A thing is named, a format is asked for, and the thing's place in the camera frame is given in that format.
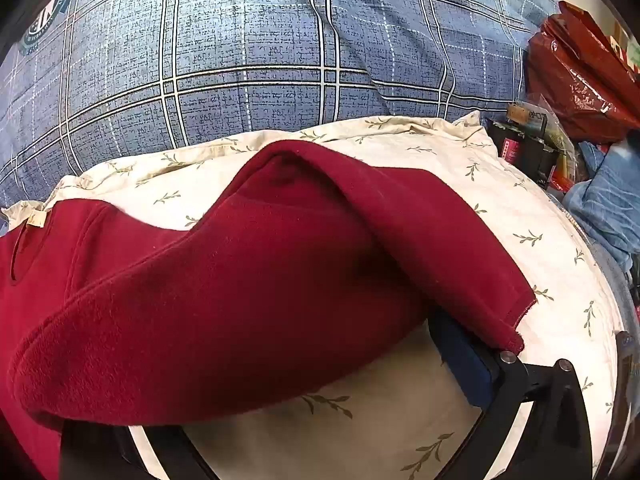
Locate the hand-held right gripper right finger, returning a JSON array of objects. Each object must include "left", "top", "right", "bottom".
[{"left": 429, "top": 310, "right": 607, "bottom": 480}]

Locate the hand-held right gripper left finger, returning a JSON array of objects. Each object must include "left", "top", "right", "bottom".
[{"left": 61, "top": 417, "right": 213, "bottom": 480}]

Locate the red knit sweater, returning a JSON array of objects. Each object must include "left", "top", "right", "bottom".
[{"left": 0, "top": 140, "right": 538, "bottom": 480}]

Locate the cream leaf-print bed sheet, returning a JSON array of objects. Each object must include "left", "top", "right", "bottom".
[{"left": 0, "top": 112, "right": 628, "bottom": 480}]

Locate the black box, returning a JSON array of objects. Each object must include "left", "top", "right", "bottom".
[{"left": 487, "top": 117, "right": 558, "bottom": 188}]

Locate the light blue denim garment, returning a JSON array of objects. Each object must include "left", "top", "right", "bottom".
[{"left": 562, "top": 140, "right": 640, "bottom": 273}]

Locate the printed packet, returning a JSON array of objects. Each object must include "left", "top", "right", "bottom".
[{"left": 506, "top": 101, "right": 550, "bottom": 133}]

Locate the red plastic bag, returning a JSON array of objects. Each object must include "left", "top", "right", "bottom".
[{"left": 525, "top": 1, "right": 640, "bottom": 143}]

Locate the blue plaid quilt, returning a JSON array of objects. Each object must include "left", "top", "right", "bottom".
[{"left": 0, "top": 0, "right": 561, "bottom": 211}]

